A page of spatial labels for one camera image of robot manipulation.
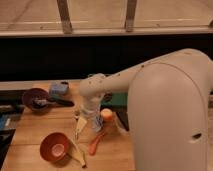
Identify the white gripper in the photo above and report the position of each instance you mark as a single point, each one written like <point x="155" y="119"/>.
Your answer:
<point x="90" y="107"/>

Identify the yellow banana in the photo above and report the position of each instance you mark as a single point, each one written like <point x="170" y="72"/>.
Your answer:
<point x="76" y="153"/>

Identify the red bowl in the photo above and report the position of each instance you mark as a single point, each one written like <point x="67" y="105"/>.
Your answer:
<point x="54" y="147"/>

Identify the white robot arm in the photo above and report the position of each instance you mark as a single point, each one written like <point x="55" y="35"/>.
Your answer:
<point x="167" y="108"/>

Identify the silver fork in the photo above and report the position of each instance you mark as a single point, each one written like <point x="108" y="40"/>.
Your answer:
<point x="76" y="116"/>

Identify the crumpled blue grey cloth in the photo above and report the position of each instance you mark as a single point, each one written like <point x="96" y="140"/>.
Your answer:
<point x="97" y="123"/>

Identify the red apple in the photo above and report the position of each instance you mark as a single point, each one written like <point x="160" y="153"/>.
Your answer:
<point x="107" y="114"/>

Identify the orange carrot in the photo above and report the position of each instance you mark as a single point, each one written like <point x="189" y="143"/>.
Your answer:
<point x="94" y="143"/>

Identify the dark grape bunch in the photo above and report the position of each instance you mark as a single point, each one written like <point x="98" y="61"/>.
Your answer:
<point x="107" y="97"/>

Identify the blue sponge block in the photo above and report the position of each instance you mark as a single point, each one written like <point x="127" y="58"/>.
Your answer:
<point x="59" y="88"/>

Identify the black rectangular block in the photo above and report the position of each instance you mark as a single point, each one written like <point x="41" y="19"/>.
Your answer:
<point x="122" y="119"/>

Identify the green plastic tray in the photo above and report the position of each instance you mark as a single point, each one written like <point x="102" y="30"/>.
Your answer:
<point x="116" y="99"/>

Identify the dark purple bowl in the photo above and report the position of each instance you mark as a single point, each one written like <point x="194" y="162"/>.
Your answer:
<point x="31" y="96"/>

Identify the black handled utensil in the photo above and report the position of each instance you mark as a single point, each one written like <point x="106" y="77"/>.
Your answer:
<point x="51" y="101"/>

